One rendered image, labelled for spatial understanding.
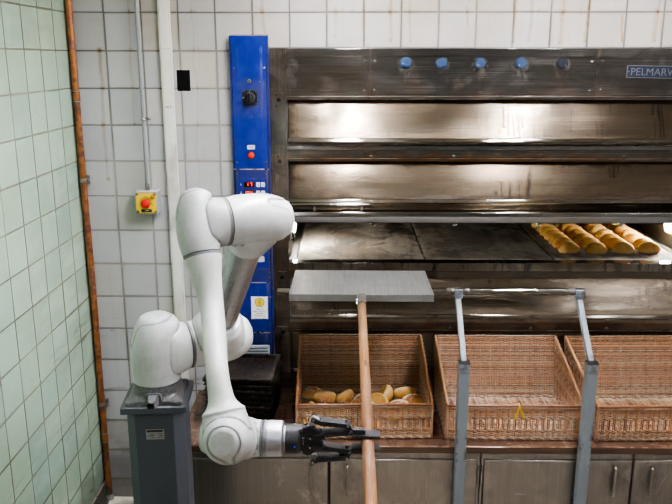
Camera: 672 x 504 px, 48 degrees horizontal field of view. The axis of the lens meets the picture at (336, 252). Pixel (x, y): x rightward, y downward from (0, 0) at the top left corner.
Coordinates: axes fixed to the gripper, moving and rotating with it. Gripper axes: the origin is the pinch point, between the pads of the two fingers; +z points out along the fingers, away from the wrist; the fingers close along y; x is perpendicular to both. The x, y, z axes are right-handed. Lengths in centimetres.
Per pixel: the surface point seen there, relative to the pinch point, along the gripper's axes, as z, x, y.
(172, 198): -81, -153, -24
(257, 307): -45, -149, 24
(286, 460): -27, -96, 68
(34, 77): -122, -118, -77
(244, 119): -50, -154, -58
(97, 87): -112, -157, -70
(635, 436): 111, -102, 57
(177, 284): -80, -151, 15
